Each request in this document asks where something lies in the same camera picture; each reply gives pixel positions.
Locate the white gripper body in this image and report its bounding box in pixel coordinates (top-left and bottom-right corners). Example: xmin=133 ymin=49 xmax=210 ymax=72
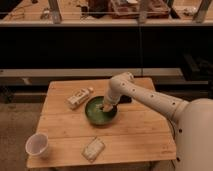
xmin=103 ymin=89 xmax=118 ymax=106

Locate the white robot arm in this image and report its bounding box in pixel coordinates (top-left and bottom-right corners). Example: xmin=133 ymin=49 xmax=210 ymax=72
xmin=103 ymin=72 xmax=213 ymax=171

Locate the green ceramic bowl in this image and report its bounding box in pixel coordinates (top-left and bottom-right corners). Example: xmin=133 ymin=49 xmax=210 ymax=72
xmin=85 ymin=96 xmax=117 ymax=125

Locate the black smartphone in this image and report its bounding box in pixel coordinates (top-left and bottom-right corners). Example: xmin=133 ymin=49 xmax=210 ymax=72
xmin=119 ymin=95 xmax=132 ymax=104

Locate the wooden table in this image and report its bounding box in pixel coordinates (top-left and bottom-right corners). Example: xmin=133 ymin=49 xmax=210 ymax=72
xmin=27 ymin=79 xmax=176 ymax=168

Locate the white wrapped snack packet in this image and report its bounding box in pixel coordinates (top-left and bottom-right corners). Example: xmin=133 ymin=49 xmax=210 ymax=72
xmin=82 ymin=138 xmax=105 ymax=163

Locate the brown tray on bench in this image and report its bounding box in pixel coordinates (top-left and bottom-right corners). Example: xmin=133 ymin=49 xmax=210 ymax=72
xmin=108 ymin=0 xmax=170 ymax=18

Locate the white paper cup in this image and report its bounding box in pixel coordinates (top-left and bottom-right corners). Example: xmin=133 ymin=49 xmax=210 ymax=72
xmin=25 ymin=133 xmax=50 ymax=159

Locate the wooden workbench shelf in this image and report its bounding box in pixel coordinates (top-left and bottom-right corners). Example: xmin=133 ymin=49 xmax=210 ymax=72
xmin=0 ymin=0 xmax=213 ymax=27

